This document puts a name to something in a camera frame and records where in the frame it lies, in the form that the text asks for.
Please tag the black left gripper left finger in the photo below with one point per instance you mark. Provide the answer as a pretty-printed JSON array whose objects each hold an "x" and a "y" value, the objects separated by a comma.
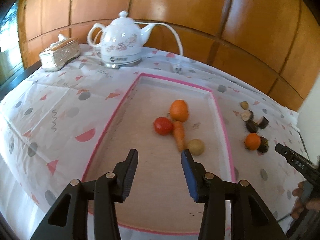
[{"x": 68, "y": 216}]

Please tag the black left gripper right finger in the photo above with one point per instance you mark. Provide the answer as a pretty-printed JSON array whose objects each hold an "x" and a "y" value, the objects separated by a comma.
[{"x": 250, "y": 216}]

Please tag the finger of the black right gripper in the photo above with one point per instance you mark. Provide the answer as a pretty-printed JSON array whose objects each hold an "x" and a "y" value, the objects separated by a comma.
[{"x": 306, "y": 168}]

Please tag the orange mandarin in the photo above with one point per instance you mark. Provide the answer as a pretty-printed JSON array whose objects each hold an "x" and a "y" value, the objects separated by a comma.
[
  {"x": 252, "y": 141},
  {"x": 179, "y": 111}
]

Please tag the dark sugarcane piece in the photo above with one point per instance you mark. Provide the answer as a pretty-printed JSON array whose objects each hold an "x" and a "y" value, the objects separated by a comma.
[
  {"x": 262, "y": 123},
  {"x": 247, "y": 115}
]

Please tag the small tan potato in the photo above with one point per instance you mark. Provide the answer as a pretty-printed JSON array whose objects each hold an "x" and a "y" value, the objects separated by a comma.
[{"x": 196, "y": 146}]

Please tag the small tan round fruit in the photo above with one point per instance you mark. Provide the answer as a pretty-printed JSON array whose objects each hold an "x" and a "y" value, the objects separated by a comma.
[{"x": 244, "y": 105}]

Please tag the orange carrot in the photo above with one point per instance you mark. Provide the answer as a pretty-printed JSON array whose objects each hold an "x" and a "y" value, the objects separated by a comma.
[{"x": 179, "y": 135}]

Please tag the red tomato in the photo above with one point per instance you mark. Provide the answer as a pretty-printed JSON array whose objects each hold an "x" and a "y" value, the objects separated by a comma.
[{"x": 163, "y": 126}]

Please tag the person's right hand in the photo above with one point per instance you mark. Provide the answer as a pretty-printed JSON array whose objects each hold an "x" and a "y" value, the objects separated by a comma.
[{"x": 298, "y": 208}]

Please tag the patterned white tablecloth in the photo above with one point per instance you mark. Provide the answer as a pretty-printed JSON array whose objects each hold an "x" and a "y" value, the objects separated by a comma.
[{"x": 52, "y": 123}]

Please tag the pink shallow tray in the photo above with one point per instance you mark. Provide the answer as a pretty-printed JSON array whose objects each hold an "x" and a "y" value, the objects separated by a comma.
[{"x": 159, "y": 201}]

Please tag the wooden framed doorway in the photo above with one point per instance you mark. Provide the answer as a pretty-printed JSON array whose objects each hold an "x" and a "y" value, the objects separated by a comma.
[{"x": 11, "y": 59}]

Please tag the woven tissue box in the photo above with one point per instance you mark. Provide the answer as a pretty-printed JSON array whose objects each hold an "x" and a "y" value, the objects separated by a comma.
[{"x": 59, "y": 53}]

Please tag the white ceramic electric kettle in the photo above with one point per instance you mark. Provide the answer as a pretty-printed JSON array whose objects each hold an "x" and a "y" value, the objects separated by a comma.
[{"x": 120, "y": 42}]

